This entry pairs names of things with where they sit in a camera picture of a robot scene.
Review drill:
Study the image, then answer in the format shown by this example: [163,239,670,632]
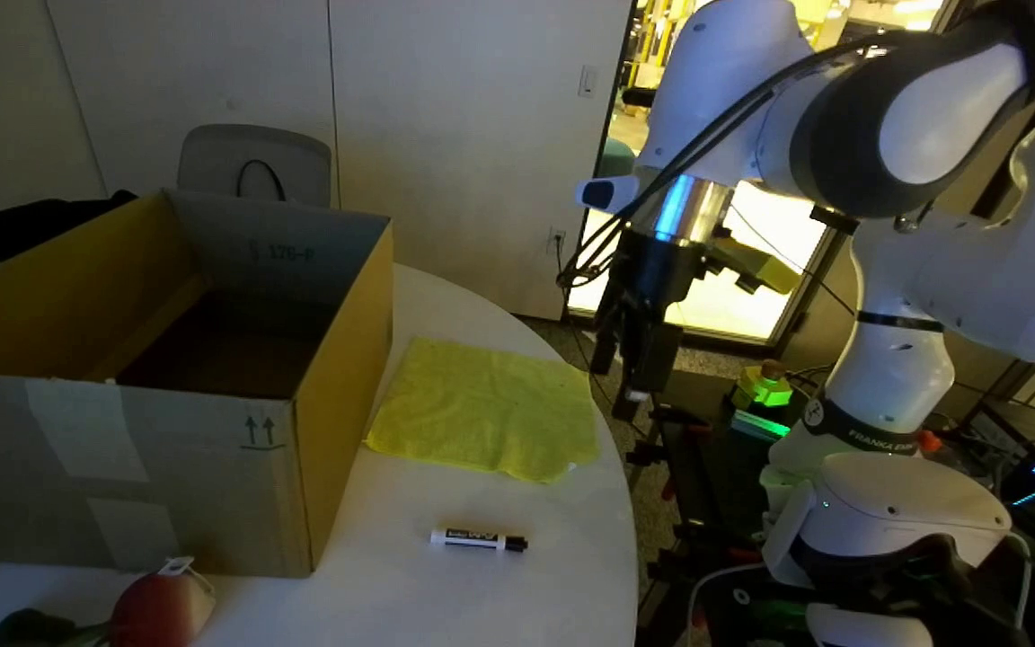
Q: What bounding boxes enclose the open cardboard box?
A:
[0,189,399,583]

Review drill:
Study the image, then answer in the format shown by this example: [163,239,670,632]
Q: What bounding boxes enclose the yellow microfibre towel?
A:
[362,340,604,491]

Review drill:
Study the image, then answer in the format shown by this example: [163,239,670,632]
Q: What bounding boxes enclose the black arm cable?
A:
[553,30,943,293]

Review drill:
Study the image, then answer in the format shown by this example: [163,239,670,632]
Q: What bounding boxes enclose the black robot mount stand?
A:
[635,381,1035,647]

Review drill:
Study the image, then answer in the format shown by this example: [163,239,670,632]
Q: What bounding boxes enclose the black and white marker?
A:
[428,525,533,558]

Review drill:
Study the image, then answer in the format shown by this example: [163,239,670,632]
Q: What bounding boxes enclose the red round object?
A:
[107,553,218,647]

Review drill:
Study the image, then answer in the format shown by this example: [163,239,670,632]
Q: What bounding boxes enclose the dark green object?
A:
[0,609,107,647]

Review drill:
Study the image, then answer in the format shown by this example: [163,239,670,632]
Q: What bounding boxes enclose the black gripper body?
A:
[610,228,702,344]

